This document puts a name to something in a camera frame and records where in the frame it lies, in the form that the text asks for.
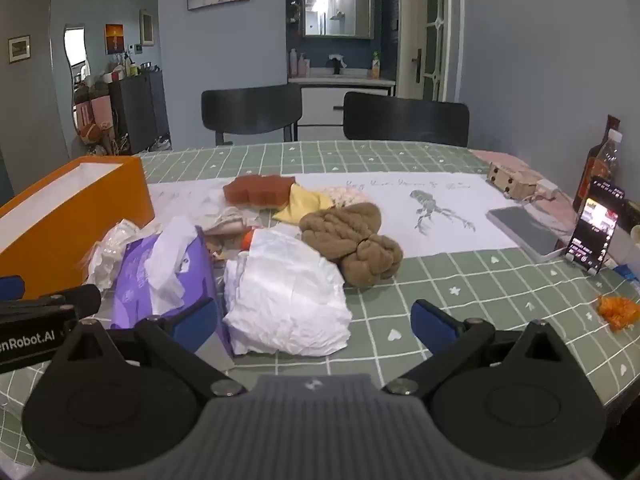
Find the pink gift bags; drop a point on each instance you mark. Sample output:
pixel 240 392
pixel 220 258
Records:
pixel 95 120

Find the black chair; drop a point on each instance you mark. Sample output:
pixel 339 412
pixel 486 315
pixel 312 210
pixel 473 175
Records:
pixel 250 110
pixel 405 117

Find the wavy wall mirror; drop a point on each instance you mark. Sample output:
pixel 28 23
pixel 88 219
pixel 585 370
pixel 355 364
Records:
pixel 76 47

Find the yellow cloth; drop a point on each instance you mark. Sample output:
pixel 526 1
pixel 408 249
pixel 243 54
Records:
pixel 300 207

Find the grey framed picture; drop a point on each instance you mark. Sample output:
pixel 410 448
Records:
pixel 19 49

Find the pink bottle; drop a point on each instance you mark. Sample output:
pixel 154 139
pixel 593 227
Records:
pixel 304 66

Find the purple tissue pack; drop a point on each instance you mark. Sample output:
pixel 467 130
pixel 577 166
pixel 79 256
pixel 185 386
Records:
pixel 135 285

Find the white vanity cabinet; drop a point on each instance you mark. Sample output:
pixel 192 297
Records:
pixel 320 102

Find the white printed table runner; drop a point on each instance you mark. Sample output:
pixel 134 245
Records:
pixel 450 200

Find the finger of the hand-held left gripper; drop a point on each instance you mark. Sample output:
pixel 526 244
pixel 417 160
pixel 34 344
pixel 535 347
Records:
pixel 75 300
pixel 10 287

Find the dark glass bottle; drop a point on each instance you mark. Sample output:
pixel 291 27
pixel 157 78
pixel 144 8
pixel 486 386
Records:
pixel 600 160

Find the green bottle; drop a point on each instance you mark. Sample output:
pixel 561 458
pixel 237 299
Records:
pixel 133 66

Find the white charger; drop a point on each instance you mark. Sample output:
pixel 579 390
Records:
pixel 549 190

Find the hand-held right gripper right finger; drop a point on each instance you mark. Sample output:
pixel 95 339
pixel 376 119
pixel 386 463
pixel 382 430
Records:
pixel 432 322

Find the orange bottle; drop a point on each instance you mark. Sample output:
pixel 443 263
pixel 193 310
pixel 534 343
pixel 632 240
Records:
pixel 375 67

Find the orange crumpled scrap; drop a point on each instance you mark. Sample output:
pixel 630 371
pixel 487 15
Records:
pixel 617 312

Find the smartphone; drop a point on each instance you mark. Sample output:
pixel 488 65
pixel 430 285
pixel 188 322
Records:
pixel 597 220

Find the clear phone stand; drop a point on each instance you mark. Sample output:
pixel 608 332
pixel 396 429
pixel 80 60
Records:
pixel 585 261

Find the brown plush toy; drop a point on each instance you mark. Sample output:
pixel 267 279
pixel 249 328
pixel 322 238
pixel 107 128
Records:
pixel 345 240

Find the bathroom mirror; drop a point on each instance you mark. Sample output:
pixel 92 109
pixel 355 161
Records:
pixel 337 2

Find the rust brown sponge cloth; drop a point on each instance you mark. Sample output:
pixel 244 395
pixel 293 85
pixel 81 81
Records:
pixel 255 190

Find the orange wall picture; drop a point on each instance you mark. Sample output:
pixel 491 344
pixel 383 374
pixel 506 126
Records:
pixel 114 38

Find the white towel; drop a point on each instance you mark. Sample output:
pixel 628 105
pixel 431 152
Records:
pixel 230 221

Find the glass panel door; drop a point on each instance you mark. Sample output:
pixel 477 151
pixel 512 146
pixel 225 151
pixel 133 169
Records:
pixel 430 30

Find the black faucet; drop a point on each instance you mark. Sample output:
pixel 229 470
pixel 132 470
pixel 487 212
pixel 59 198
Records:
pixel 336 65

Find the clear plastic bag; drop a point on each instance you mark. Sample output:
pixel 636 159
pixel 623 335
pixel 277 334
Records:
pixel 285 300
pixel 112 250

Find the white bottle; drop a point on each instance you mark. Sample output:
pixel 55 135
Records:
pixel 293 62

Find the black cabinet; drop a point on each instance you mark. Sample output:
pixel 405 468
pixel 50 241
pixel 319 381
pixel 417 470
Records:
pixel 137 110

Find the small framed picture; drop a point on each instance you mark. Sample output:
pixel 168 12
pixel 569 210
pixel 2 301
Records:
pixel 147 27

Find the orange cardboard box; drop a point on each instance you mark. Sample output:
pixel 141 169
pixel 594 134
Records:
pixel 55 220

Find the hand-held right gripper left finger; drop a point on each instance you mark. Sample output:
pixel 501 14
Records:
pixel 200 317

